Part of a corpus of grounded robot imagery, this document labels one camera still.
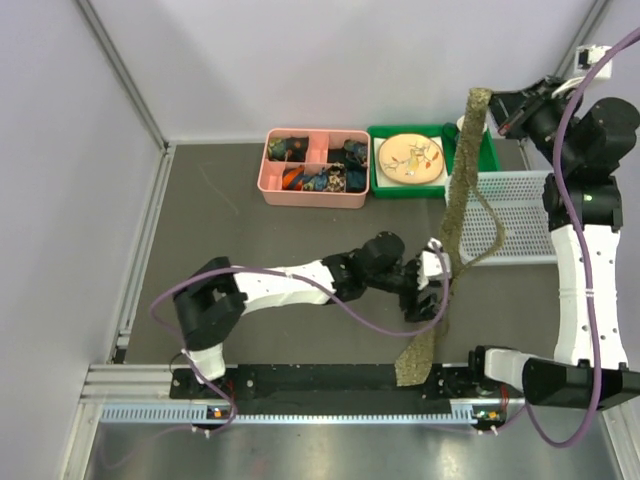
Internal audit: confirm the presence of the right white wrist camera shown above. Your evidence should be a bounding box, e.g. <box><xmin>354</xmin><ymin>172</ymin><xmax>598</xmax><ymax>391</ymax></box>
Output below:
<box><xmin>573</xmin><ymin>45</ymin><xmax>612</xmax><ymax>81</ymax></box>

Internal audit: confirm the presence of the aluminium frame rail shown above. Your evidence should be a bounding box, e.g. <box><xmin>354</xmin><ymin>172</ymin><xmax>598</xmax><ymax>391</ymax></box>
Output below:
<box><xmin>80</xmin><ymin>364</ymin><xmax>173</xmax><ymax>402</ymax></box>

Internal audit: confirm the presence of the rolled teal patterned tie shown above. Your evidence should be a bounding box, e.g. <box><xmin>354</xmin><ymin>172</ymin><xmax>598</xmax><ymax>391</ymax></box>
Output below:
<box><xmin>327</xmin><ymin>140</ymin><xmax>368</xmax><ymax>169</ymax></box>

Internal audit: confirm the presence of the dark green mug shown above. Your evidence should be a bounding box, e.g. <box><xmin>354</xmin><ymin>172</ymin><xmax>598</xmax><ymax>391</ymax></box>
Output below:
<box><xmin>441</xmin><ymin>115</ymin><xmax>465</xmax><ymax>154</ymax></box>

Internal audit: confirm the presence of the rolled dark paisley tie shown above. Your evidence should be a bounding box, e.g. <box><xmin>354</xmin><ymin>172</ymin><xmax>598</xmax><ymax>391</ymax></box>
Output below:
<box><xmin>302</xmin><ymin>169</ymin><xmax>366</xmax><ymax>194</ymax></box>

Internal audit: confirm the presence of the rolled orange blue tie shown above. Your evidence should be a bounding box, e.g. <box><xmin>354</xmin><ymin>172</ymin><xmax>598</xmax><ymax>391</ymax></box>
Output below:
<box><xmin>282</xmin><ymin>166</ymin><xmax>314</xmax><ymax>191</ymax></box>

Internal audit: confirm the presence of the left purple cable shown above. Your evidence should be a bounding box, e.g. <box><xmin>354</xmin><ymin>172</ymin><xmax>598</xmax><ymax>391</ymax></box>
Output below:
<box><xmin>149</xmin><ymin>241</ymin><xmax>450</xmax><ymax>431</ymax></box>

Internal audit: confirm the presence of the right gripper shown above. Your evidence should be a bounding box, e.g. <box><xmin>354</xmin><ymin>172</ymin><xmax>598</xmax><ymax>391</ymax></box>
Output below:
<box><xmin>478</xmin><ymin>75</ymin><xmax>576</xmax><ymax>172</ymax></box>

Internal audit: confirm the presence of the cream floral plate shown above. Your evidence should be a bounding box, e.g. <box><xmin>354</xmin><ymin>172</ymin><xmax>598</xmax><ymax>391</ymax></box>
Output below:
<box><xmin>377</xmin><ymin>133</ymin><xmax>446</xmax><ymax>186</ymax></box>

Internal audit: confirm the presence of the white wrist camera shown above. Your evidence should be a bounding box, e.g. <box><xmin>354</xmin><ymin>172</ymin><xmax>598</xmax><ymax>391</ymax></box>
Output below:
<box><xmin>417</xmin><ymin>238</ymin><xmax>448</xmax><ymax>290</ymax></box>
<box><xmin>573</xmin><ymin>45</ymin><xmax>612</xmax><ymax>81</ymax></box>

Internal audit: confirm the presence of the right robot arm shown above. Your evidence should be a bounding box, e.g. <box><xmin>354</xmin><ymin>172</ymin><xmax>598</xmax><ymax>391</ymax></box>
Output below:
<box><xmin>466</xmin><ymin>97</ymin><xmax>639</xmax><ymax>410</ymax></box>

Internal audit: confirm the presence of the purple cable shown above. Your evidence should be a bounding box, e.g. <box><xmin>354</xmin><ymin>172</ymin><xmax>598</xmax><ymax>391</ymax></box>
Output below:
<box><xmin>149</xmin><ymin>241</ymin><xmax>450</xmax><ymax>431</ymax></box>
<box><xmin>519</xmin><ymin>23</ymin><xmax>640</xmax><ymax>449</ymax></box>

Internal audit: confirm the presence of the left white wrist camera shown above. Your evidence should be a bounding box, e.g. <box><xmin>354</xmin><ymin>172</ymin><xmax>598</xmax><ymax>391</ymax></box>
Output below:
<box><xmin>417</xmin><ymin>238</ymin><xmax>448</xmax><ymax>290</ymax></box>

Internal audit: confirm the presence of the pink divided storage box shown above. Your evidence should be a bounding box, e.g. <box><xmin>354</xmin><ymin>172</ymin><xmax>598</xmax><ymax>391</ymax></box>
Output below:
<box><xmin>257</xmin><ymin>128</ymin><xmax>373</xmax><ymax>209</ymax></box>

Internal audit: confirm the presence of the green plastic tray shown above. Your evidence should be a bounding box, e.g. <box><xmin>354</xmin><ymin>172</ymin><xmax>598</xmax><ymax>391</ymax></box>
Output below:
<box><xmin>367</xmin><ymin>123</ymin><xmax>502</xmax><ymax>201</ymax></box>

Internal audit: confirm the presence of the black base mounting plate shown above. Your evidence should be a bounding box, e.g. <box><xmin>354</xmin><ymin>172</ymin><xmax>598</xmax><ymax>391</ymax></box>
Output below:
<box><xmin>169</xmin><ymin>364</ymin><xmax>525</xmax><ymax>431</ymax></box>

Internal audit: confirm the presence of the white perforated plastic basket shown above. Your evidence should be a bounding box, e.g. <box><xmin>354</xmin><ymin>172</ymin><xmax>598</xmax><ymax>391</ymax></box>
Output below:
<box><xmin>456</xmin><ymin>170</ymin><xmax>556</xmax><ymax>266</ymax></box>

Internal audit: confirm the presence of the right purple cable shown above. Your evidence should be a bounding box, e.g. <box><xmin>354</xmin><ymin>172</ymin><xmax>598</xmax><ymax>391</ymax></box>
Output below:
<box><xmin>519</xmin><ymin>23</ymin><xmax>640</xmax><ymax>449</ymax></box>

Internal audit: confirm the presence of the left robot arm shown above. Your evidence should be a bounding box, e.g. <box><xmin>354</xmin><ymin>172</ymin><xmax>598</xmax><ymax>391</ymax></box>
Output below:
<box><xmin>172</xmin><ymin>232</ymin><xmax>450</xmax><ymax>397</ymax></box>

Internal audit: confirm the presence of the grey slotted cable duct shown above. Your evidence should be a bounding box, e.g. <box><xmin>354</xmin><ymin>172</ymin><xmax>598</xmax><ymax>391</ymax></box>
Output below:
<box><xmin>99</xmin><ymin>403</ymin><xmax>479</xmax><ymax>425</ymax></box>

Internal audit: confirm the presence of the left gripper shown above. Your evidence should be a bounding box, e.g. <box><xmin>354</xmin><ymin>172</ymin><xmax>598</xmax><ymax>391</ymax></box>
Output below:
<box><xmin>364</xmin><ymin>260</ymin><xmax>442</xmax><ymax>321</ymax></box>

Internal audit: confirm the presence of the olive green patterned tie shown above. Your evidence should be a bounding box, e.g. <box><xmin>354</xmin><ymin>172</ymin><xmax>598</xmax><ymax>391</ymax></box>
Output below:
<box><xmin>394</xmin><ymin>87</ymin><xmax>506</xmax><ymax>387</ymax></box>

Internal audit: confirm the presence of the rolled dark floral tie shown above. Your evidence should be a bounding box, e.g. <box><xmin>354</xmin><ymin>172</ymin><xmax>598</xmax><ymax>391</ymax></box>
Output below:
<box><xmin>267</xmin><ymin>137</ymin><xmax>309</xmax><ymax>162</ymax></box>

